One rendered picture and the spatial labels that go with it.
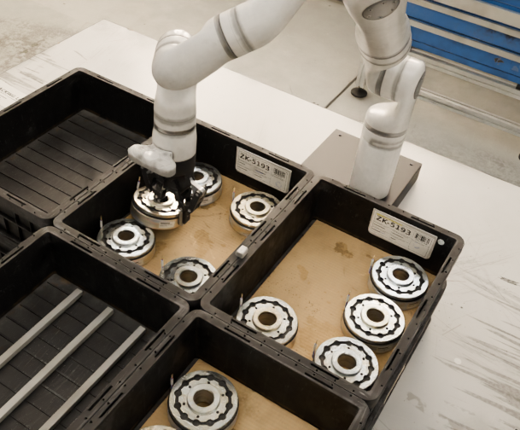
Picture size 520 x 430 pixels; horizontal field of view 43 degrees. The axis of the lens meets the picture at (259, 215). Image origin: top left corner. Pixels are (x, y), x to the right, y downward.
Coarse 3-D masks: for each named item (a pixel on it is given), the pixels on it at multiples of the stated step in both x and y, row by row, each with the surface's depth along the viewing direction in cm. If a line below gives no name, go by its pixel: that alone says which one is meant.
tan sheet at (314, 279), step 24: (312, 240) 128; (336, 240) 128; (288, 264) 123; (312, 264) 123; (336, 264) 124; (360, 264) 124; (264, 288) 118; (288, 288) 118; (312, 288) 119; (336, 288) 119; (360, 288) 120; (312, 312) 115; (336, 312) 115; (408, 312) 117; (312, 336) 111; (336, 336) 112; (312, 360) 108; (384, 360) 109
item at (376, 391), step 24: (360, 192) 124; (288, 216) 118; (408, 216) 120; (264, 240) 112; (456, 240) 117; (240, 264) 108; (216, 288) 104; (432, 288) 108; (216, 312) 100; (264, 336) 98; (408, 336) 100; (336, 384) 93; (384, 384) 94
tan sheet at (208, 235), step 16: (224, 176) 139; (224, 192) 136; (240, 192) 136; (208, 208) 132; (224, 208) 132; (192, 224) 128; (208, 224) 128; (224, 224) 129; (160, 240) 124; (176, 240) 125; (192, 240) 125; (208, 240) 125; (224, 240) 126; (240, 240) 126; (160, 256) 121; (176, 256) 122; (192, 256) 122; (208, 256) 122; (224, 256) 123
